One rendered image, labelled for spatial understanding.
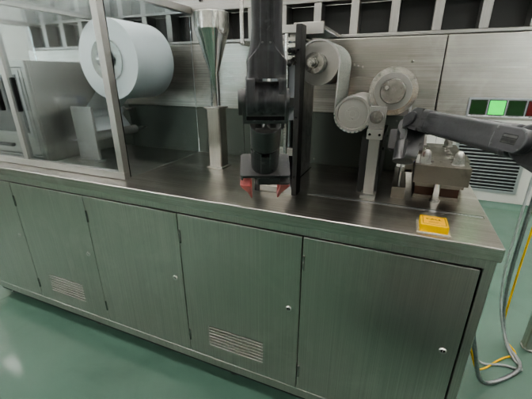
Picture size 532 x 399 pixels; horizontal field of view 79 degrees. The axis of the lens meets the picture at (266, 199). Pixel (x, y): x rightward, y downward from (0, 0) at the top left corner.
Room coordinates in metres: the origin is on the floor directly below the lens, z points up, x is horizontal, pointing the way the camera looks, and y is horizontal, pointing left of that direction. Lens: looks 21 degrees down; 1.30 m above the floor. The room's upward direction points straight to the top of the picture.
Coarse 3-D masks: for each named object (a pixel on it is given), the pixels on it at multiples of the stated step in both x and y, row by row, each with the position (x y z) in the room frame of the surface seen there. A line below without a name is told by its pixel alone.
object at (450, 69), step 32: (512, 32) 1.25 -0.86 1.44; (224, 64) 1.69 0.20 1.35; (352, 64) 1.46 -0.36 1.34; (384, 64) 1.41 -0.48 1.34; (416, 64) 1.36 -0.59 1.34; (448, 64) 1.32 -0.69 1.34; (480, 64) 1.28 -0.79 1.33; (512, 64) 1.24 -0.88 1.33; (224, 96) 1.69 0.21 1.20; (320, 96) 1.51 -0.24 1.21; (448, 96) 1.31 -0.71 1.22; (480, 96) 1.27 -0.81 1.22; (512, 96) 1.23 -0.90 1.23
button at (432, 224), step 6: (420, 216) 0.84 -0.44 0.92; (426, 216) 0.83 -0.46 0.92; (432, 216) 0.83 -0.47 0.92; (420, 222) 0.79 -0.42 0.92; (426, 222) 0.79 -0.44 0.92; (432, 222) 0.79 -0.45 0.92; (438, 222) 0.79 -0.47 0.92; (444, 222) 0.79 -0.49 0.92; (420, 228) 0.79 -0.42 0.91; (426, 228) 0.78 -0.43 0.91; (432, 228) 0.78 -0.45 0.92; (438, 228) 0.77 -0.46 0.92; (444, 228) 0.77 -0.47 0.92
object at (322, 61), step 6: (312, 54) 1.13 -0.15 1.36; (318, 54) 1.12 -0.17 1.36; (306, 60) 1.14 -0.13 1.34; (318, 60) 1.12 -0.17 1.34; (324, 60) 1.13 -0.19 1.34; (306, 66) 1.14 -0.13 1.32; (318, 66) 1.12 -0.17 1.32; (324, 66) 1.14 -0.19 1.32; (312, 72) 1.13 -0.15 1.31; (318, 72) 1.13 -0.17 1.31
